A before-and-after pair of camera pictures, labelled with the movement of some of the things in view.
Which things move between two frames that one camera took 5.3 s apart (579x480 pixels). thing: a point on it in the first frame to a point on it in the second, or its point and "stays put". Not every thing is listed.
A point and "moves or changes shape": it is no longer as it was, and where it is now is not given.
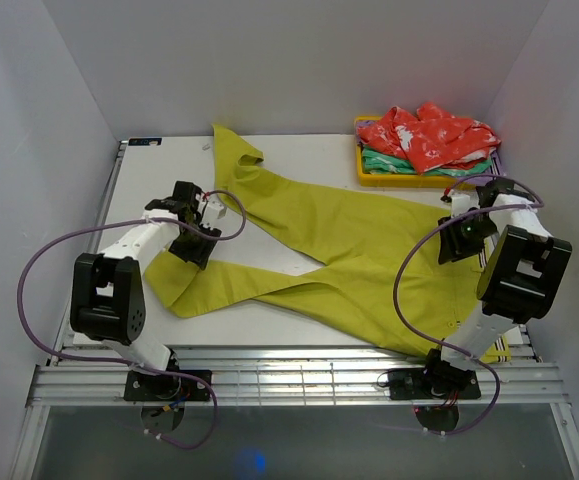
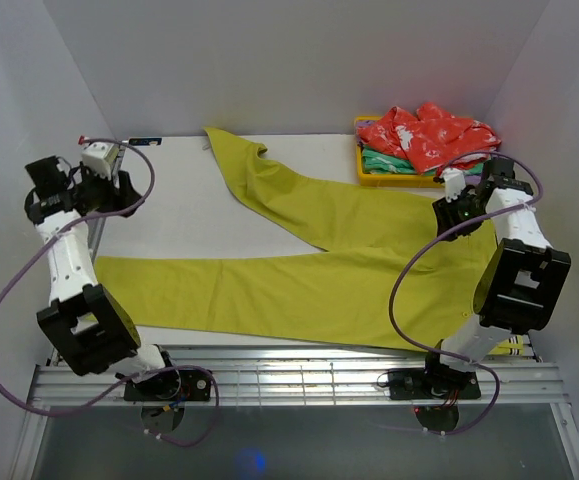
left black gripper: [199, 256] to [123, 199]
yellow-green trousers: [382, 275] moves or changes shape
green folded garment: [382, 162] stays put
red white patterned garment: [432, 139] stays put
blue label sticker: [144, 141] stays put
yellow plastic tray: [397, 181] stays put
